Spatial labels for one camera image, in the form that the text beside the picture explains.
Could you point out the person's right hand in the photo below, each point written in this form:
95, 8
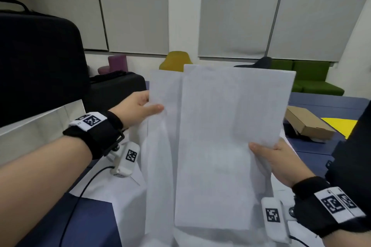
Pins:
285, 165

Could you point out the person's left hand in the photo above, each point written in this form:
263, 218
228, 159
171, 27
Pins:
133, 112

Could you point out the single white paper sheet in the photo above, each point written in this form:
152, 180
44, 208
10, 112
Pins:
162, 154

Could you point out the neat white paper sheaf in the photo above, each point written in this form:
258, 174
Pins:
232, 125

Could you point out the yellow folder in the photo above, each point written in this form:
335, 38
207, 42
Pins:
342, 126

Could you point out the pile of white papers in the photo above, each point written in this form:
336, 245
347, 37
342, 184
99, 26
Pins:
203, 239

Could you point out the person's right forearm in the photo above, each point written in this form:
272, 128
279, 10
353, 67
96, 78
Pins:
356, 239

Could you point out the person's left forearm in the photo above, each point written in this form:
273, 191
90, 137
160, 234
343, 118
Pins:
37, 186

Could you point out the black case with white label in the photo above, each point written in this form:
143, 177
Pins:
116, 90

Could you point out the brown cardboard box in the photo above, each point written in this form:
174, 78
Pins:
307, 121

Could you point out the low purple stool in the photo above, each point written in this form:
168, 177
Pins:
103, 70

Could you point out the tall purple stool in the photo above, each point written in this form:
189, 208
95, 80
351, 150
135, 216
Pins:
117, 63

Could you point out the yellow armchair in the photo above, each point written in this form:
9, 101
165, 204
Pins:
176, 61

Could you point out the black fabric bag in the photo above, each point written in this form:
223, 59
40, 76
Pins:
353, 157

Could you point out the green sofa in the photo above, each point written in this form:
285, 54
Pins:
313, 81

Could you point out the large black carrying case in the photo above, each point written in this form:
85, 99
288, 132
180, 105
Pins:
37, 76

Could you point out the black armchair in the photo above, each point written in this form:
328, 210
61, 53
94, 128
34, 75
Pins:
262, 63

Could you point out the grey roller blind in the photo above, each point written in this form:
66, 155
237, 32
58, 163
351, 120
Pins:
240, 9
133, 6
318, 12
66, 3

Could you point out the open white box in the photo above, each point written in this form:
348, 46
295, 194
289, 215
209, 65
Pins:
29, 136

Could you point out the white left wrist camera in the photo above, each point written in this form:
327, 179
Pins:
121, 169

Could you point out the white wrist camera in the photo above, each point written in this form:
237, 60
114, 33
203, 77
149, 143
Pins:
278, 233
121, 169

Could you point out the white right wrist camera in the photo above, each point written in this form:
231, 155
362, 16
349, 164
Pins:
278, 233

